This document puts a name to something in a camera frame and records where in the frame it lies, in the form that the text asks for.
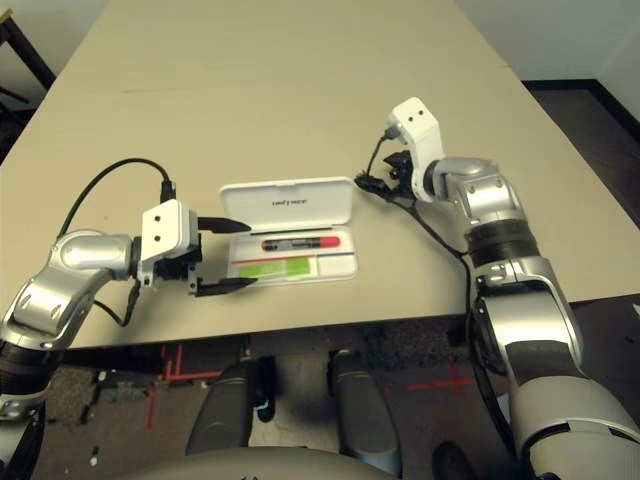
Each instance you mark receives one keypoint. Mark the green plastic ruler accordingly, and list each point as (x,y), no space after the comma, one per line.
(275,267)

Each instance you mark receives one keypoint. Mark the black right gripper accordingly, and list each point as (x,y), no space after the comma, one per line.
(405,185)

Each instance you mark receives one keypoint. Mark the black marker with red cap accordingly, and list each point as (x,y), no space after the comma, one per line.
(300,244)

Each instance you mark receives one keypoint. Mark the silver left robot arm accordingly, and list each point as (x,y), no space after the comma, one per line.
(85,255)

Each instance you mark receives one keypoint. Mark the grey robot torso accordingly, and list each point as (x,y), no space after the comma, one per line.
(260,467)

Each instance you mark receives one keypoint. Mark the black tripod stand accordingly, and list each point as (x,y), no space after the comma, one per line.
(12,95)

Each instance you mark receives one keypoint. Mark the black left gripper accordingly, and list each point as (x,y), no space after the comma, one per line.
(175,267)

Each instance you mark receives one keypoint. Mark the black framed side table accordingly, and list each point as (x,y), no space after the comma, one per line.
(30,55)

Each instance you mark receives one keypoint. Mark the grey left robot leg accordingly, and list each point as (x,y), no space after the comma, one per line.
(225,410)

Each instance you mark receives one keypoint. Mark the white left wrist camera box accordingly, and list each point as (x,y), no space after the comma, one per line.
(165,230)

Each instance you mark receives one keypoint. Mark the white plastic pencil case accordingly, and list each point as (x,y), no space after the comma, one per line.
(290,200)

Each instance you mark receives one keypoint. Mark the red and blue pencil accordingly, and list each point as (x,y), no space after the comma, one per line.
(340,255)

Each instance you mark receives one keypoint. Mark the black shoe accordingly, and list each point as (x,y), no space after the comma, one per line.
(452,462)

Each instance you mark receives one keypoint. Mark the black wall baseboard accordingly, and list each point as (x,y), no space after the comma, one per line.
(560,83)

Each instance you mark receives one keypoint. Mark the grey right robot leg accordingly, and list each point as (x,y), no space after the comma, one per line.
(362,410)

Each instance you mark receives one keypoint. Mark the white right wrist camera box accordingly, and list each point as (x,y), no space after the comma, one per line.
(417,130)

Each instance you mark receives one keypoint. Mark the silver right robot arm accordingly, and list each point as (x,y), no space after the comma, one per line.
(495,200)

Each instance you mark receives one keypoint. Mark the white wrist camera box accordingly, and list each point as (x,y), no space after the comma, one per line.
(417,130)
(165,230)

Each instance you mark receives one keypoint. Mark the grey robot leg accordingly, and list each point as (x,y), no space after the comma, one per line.
(225,410)
(362,410)

